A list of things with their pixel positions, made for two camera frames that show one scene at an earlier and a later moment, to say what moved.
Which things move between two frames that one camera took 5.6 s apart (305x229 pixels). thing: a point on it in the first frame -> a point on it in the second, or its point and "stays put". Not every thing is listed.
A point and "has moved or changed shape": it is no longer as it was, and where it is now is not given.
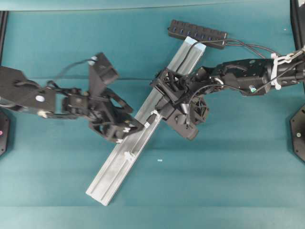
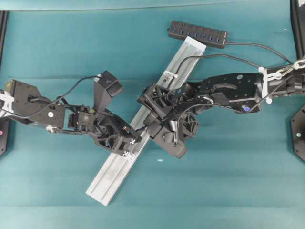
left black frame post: [4, 16] stays put
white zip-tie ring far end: [127, 156] stays put
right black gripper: [185, 90] -> [167, 106]
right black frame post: [298, 17] stays put
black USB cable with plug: [218, 85] has moved or changed shape
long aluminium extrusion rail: [128, 145] stays put
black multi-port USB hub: [209, 36] stays put
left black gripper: [97, 108] -> [110, 130]
